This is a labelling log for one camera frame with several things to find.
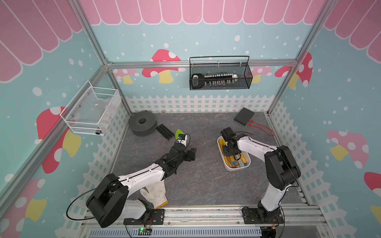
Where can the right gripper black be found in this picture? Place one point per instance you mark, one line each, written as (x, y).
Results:
(226, 153)

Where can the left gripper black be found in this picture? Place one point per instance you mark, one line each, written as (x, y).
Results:
(191, 154)

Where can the white plastic storage box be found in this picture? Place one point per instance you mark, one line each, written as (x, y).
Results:
(233, 163)

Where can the bright green trowel wooden handle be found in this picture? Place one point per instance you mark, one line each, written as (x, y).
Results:
(178, 133)

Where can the yellow shovel yellow handle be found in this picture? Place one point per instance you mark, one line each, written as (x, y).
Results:
(226, 157)

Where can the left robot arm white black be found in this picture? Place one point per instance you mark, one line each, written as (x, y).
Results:
(109, 201)

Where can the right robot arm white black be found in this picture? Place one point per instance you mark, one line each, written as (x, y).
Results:
(281, 169)

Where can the black flat box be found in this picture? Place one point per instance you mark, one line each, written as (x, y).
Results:
(244, 116)

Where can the black aluminium extrusion bar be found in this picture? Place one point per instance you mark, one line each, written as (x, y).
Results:
(165, 132)

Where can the white work glove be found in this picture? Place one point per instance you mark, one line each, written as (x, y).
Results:
(155, 194)

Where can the dark grey foam roll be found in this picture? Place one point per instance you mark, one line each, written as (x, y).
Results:
(143, 123)

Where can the black socket holder tool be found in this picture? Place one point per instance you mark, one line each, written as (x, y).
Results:
(198, 81)

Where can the small green circuit board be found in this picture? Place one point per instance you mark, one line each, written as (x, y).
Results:
(145, 232)

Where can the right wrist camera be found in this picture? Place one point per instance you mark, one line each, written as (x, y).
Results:
(227, 134)

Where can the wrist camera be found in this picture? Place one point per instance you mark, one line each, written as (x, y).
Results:
(227, 134)
(182, 139)

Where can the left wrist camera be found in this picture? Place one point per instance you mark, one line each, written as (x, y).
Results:
(182, 139)

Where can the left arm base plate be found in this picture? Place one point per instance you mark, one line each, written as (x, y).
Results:
(150, 217)

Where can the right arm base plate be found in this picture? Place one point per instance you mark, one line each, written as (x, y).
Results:
(260, 216)

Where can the black wire mesh basket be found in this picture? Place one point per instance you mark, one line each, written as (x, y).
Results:
(223, 64)

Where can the white wire mesh basket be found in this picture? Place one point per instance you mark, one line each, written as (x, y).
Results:
(92, 110)

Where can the grey slotted cable duct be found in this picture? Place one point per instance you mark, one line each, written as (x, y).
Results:
(179, 232)

